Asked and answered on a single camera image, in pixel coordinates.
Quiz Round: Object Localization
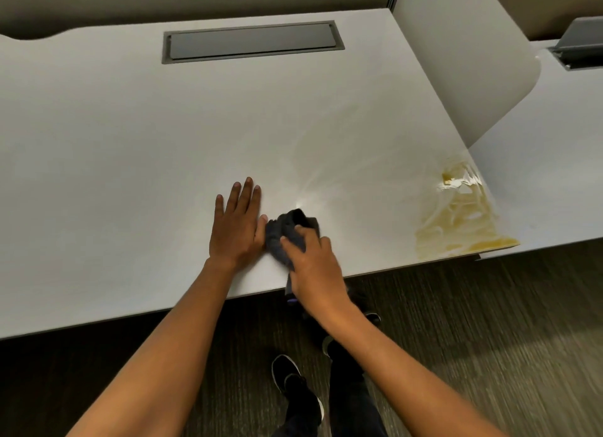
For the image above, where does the person's left hand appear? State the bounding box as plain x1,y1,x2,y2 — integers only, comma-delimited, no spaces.
206,177,269,273

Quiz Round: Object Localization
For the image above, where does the person's right hand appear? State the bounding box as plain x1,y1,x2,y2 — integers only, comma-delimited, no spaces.
280,224,352,322

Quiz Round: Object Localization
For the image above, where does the dark grey cleaning cloth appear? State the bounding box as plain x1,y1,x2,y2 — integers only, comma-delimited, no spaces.
264,209,321,306

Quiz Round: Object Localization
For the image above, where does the person's left forearm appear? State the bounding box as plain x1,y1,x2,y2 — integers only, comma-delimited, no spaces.
66,259,240,437

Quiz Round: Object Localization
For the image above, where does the person's right forearm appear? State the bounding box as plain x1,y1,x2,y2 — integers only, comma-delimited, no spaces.
324,300,510,437

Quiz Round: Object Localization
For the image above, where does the person's black right shoe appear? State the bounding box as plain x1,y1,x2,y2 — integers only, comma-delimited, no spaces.
301,287,382,358

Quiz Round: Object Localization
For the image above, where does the person's black shoe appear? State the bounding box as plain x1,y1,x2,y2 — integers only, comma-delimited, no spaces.
301,287,382,358
271,355,326,424

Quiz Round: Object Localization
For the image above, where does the person's black left shoe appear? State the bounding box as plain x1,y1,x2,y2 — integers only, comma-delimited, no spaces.
271,355,326,424

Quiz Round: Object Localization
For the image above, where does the person's dark left trouser leg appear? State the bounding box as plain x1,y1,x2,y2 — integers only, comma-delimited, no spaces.
274,374,326,437

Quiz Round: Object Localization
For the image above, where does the person's dark trouser leg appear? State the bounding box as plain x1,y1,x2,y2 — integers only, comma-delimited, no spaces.
327,340,390,437
274,374,326,437

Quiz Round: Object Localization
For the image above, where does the person's dark right trouser leg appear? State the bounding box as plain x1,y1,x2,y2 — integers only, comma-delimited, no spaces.
327,340,390,437

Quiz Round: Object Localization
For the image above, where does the yellow liquid spill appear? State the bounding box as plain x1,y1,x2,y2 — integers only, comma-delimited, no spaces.
414,156,520,259

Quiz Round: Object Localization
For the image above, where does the white desk divider panel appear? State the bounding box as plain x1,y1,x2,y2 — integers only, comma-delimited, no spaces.
390,0,542,149

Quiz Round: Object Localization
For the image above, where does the grey desk cable cover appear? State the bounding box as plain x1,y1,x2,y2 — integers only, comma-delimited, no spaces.
161,20,345,65

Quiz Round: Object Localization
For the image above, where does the open grey cable cover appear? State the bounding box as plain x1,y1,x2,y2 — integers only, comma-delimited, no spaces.
547,17,603,71

